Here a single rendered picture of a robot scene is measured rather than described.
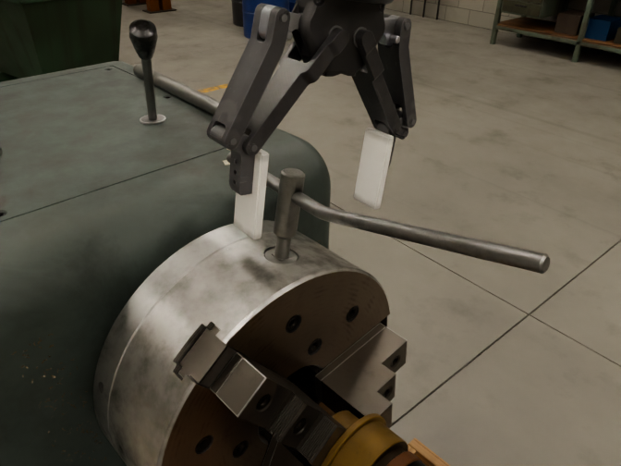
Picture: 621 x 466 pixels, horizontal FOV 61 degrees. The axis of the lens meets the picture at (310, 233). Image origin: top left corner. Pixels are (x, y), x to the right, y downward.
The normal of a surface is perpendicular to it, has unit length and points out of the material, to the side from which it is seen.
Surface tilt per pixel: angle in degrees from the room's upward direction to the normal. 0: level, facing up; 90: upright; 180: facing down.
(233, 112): 55
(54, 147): 0
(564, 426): 0
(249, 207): 81
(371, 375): 6
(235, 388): 36
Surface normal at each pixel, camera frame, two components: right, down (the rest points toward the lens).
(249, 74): -0.62, -0.22
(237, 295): -0.17, -0.72
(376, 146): -0.76, 0.20
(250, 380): -0.42, -0.47
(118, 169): 0.01, -0.84
